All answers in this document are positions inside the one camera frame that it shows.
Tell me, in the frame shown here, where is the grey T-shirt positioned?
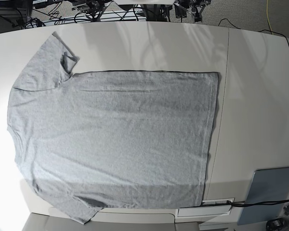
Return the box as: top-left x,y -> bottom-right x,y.
7,34 -> 219,224

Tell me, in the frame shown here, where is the grey-blue flat panel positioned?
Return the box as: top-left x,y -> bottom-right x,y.
237,167 -> 289,226

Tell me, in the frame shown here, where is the black device bottom right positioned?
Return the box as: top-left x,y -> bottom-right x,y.
266,218 -> 285,231

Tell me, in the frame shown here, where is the robot base frame with cables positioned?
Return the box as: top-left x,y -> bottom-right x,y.
30,0 -> 211,26

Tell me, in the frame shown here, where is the black cable on table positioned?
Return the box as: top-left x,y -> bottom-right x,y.
227,198 -> 289,207

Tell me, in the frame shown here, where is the yellow cable on floor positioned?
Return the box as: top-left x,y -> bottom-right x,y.
266,0 -> 273,32

